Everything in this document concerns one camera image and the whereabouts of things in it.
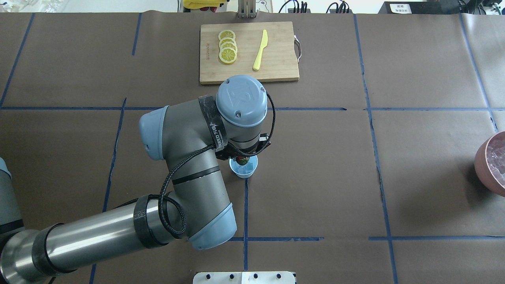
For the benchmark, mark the red strawberry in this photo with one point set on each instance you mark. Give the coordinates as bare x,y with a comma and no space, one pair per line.
242,161

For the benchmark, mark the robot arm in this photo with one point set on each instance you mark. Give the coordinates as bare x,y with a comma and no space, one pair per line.
193,202

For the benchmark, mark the light blue cup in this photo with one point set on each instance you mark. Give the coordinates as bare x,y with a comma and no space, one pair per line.
235,167

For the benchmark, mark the ice cube in cup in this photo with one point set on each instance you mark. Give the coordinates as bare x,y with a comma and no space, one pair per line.
247,169

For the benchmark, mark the pink bowl with ice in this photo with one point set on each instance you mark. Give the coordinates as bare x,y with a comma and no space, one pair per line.
489,163

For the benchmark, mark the yellow plastic knife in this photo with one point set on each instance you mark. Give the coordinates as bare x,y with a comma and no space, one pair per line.
263,44

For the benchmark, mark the lemon slice front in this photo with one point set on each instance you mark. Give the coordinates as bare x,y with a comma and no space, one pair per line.
228,55

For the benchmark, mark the wooden cutting board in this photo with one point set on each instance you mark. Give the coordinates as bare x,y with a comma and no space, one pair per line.
279,60

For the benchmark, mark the lemon slice top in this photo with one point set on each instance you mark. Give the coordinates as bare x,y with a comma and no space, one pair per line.
226,34

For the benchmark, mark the yellow cloth bag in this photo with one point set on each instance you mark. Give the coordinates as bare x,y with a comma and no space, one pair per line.
203,4

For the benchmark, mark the black box with label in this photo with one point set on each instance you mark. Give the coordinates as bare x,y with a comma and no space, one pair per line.
428,7

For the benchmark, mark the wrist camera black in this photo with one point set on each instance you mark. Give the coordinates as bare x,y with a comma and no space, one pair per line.
263,142

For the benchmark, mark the aluminium frame post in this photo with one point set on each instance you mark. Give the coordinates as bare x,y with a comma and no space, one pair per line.
247,9

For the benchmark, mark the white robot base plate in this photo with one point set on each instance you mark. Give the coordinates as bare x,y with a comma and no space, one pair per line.
245,277

